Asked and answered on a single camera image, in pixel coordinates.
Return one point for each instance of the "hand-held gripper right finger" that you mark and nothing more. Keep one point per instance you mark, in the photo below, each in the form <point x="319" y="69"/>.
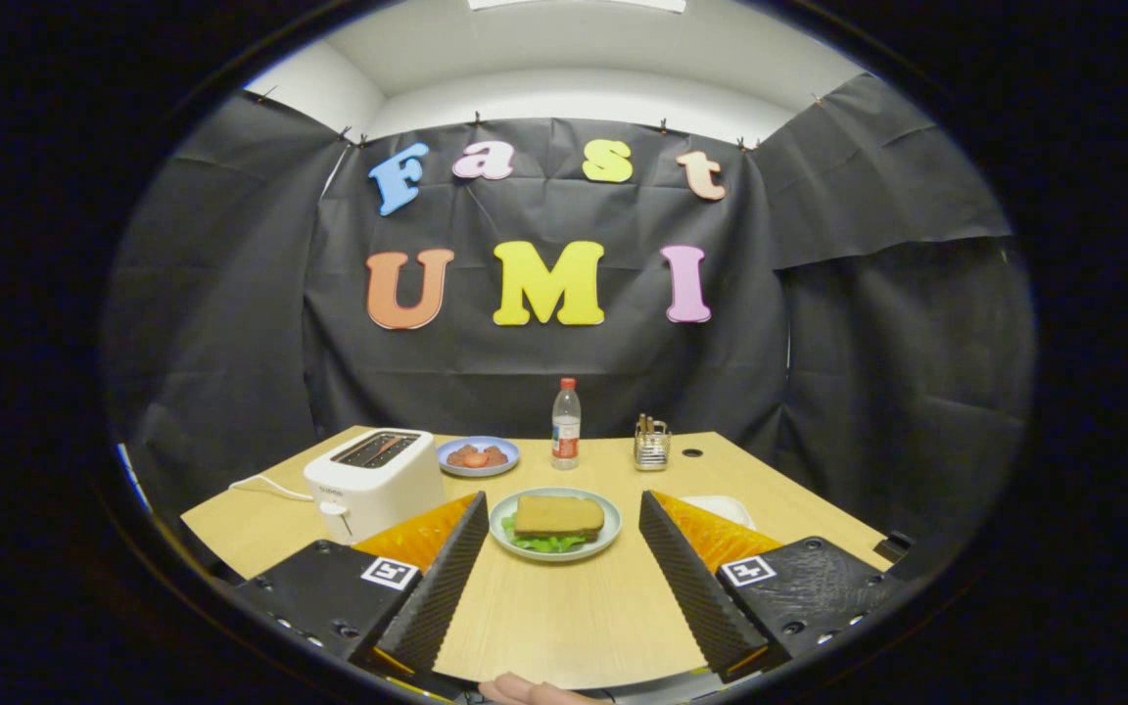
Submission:
<point x="691" y="597"/>

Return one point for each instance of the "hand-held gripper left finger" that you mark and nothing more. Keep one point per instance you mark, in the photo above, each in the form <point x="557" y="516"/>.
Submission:
<point x="446" y="587"/>

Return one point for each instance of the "green lettuce leaf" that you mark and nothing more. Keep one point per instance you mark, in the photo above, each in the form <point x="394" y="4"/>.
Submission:
<point x="544" y="543"/>

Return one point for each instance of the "brown toast slice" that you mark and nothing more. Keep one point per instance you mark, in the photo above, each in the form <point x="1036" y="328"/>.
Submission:
<point x="559" y="514"/>

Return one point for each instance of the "small white plate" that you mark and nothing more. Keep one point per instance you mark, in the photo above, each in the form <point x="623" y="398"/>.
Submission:
<point x="730" y="509"/>

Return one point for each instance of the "pale green plate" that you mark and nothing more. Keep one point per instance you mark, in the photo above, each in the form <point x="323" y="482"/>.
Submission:
<point x="611" y="529"/>

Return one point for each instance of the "white toaster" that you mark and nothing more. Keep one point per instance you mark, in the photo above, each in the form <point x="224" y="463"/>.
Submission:
<point x="378" y="490"/>

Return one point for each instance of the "red tomato slice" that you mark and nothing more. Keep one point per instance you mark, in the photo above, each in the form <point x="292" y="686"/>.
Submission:
<point x="476" y="459"/>

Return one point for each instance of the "brown meat patty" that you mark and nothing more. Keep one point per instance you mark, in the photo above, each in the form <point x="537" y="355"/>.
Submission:
<point x="456" y="455"/>
<point x="497" y="455"/>

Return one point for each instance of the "blue plate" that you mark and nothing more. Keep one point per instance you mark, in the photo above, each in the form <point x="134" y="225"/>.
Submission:
<point x="513" y="455"/>

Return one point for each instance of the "wooden utensils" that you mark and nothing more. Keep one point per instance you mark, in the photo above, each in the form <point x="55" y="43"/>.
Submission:
<point x="641" y="423"/>

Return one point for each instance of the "clear plastic water bottle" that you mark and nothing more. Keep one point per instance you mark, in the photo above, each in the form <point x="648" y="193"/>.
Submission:
<point x="566" y="441"/>

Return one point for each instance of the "small black object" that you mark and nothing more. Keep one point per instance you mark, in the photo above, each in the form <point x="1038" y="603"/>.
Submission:
<point x="895" y="544"/>

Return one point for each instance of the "black backdrop cloth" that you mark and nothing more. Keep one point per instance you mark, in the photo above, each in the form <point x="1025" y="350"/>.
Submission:
<point x="544" y="362"/>

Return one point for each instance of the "ceiling light panel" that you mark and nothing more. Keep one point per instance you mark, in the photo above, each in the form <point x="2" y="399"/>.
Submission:
<point x="574" y="5"/>

